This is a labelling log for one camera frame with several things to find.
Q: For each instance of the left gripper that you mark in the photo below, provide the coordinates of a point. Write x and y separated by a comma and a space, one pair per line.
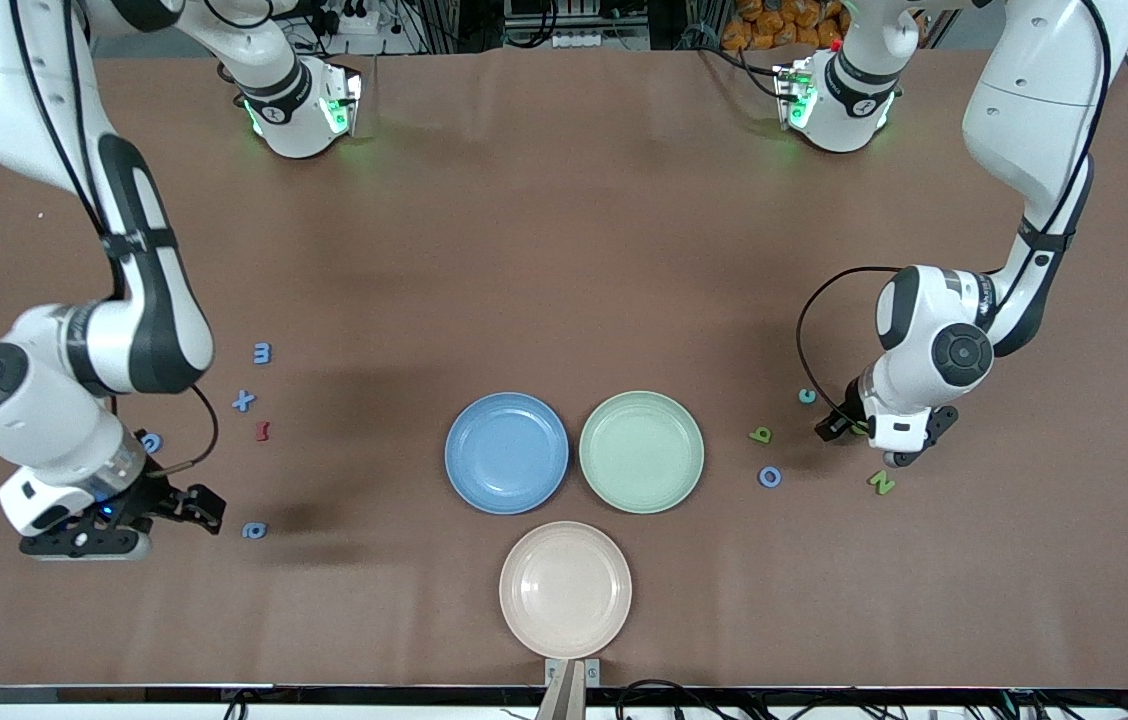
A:
850, 410

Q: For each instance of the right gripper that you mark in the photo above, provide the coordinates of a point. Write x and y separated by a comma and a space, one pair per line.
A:
162, 495

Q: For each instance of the blue letter G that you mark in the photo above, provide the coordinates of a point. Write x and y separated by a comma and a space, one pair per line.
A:
154, 449

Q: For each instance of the blue letter a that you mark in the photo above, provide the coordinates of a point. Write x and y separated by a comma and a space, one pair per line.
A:
254, 531

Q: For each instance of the green letter N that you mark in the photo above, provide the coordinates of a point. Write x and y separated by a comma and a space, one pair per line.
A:
881, 485

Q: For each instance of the olive green letter b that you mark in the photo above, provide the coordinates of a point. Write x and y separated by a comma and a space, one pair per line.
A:
760, 435

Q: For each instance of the blue letter x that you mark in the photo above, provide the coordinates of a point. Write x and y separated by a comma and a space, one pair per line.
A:
243, 401

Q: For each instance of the blue letter m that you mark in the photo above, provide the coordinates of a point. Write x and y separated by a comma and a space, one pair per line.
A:
262, 353

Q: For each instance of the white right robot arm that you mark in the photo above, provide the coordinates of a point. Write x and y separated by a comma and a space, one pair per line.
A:
154, 300

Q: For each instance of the blue letter O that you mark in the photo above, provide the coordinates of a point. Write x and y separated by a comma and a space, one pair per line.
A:
762, 477

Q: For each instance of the green plate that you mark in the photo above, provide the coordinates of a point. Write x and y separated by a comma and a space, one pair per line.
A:
641, 452

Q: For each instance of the blue plate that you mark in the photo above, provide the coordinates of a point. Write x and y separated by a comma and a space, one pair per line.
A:
507, 453

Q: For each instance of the brown table cover sheet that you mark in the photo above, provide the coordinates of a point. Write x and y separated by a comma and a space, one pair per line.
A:
564, 250

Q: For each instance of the beige plate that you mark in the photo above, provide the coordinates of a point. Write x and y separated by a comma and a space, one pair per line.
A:
565, 590

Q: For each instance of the orange bags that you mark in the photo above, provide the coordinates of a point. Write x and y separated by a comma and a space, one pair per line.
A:
774, 25

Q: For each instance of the white power strip with plugs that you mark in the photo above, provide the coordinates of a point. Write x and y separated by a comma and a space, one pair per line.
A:
359, 20

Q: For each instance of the table edge rail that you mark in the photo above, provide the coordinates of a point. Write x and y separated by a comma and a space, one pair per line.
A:
124, 694

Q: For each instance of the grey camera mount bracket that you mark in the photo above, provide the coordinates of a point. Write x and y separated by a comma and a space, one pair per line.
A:
572, 672

